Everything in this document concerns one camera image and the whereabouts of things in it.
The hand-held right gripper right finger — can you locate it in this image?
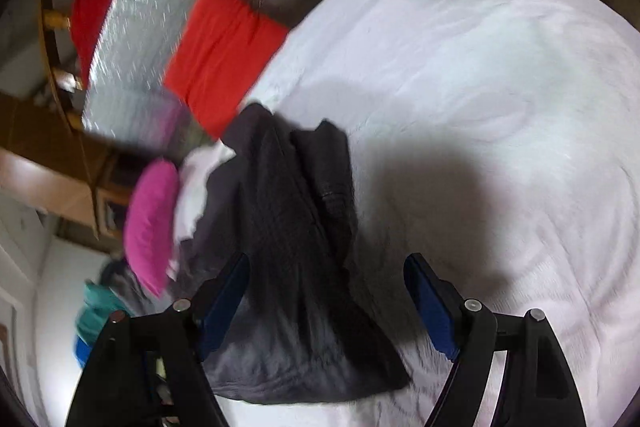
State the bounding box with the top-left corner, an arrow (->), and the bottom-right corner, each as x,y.
403,253 -> 587,427

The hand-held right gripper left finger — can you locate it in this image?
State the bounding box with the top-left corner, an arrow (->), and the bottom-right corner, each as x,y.
65,253 -> 251,427

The dark quilted jacket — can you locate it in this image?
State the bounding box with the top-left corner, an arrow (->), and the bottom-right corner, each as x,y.
172,102 -> 412,407

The grey garment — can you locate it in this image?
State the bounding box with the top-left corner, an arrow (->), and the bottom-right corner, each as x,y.
99,256 -> 168,315

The pink pillow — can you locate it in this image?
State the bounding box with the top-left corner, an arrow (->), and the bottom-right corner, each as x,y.
123,158 -> 182,299

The teal jacket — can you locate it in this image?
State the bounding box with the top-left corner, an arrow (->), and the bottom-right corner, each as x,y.
75,281 -> 133,350

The blue jacket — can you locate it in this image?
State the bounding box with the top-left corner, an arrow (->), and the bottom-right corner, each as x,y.
74,334 -> 98,370

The white bed sheet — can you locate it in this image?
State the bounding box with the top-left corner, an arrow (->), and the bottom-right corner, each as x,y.
30,0 -> 640,427

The wooden pillar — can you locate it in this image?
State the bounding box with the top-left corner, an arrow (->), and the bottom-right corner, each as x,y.
0,91 -> 132,240

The orange-red pillow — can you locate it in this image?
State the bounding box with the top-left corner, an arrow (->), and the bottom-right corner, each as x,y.
163,0 -> 291,141

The wooden stair railing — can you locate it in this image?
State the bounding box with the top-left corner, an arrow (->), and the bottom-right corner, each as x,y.
41,0 -> 88,120

